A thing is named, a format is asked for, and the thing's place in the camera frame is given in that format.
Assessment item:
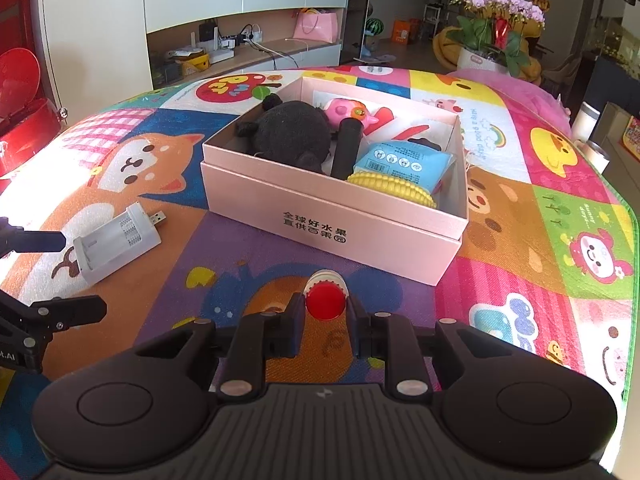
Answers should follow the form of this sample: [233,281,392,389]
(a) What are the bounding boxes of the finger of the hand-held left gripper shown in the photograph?
[0,290,108,342]
[0,217,67,255]

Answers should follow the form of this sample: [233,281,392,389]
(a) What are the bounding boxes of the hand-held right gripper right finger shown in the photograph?
[347,293,506,396]

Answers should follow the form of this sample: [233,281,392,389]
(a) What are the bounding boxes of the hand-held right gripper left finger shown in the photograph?
[134,293,307,396]

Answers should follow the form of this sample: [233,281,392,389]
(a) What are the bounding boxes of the small white bottle red cap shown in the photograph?
[305,269,347,322]

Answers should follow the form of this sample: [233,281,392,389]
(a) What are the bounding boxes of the white battery charger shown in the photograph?
[72,202,168,286]

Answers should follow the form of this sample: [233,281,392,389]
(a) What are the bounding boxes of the pink cardboard box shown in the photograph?
[201,76,470,287]

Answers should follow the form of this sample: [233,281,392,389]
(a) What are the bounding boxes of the blue and white pouch pack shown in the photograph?
[354,141,454,194]

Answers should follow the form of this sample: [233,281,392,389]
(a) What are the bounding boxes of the black cylindrical handle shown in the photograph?
[330,119,366,181]

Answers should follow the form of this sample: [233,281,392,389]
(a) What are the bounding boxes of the black plush toy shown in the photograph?
[235,92,334,176]

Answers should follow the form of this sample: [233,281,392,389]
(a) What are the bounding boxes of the white foam rocket red fins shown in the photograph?
[367,105,454,144]

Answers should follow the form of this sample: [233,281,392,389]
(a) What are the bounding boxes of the pink pig toy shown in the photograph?
[322,97,381,134]

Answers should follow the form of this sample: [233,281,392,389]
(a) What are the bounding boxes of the red box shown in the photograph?
[0,47,66,179]

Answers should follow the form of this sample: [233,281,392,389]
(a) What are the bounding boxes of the colourful cartoon play mat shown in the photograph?
[0,62,640,480]

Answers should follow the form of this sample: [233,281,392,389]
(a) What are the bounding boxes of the yellow shelf item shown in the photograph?
[170,47,211,76]

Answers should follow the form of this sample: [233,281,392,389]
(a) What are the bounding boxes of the white router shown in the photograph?
[190,20,236,64]

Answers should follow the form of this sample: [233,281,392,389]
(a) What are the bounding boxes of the white power strip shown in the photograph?
[222,22,264,49]

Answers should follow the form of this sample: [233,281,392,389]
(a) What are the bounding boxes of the grey cup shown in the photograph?
[575,140,611,171]

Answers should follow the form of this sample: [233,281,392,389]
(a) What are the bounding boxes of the pink gift bag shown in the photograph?
[292,8,341,45]

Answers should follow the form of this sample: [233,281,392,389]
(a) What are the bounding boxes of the orange box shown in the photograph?
[391,19,421,44]

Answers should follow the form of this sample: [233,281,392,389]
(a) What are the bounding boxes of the white cup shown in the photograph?
[571,101,600,144]

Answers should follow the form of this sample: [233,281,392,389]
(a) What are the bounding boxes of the brown cardboard box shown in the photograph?
[597,101,631,156]

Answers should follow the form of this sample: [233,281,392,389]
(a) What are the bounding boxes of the potted purple orchid plant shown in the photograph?
[445,0,546,79]

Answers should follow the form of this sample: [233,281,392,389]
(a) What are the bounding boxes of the yellow printed bag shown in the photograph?
[620,115,640,164]

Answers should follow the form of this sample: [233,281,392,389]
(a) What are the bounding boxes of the black cabinet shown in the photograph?
[590,52,640,112]

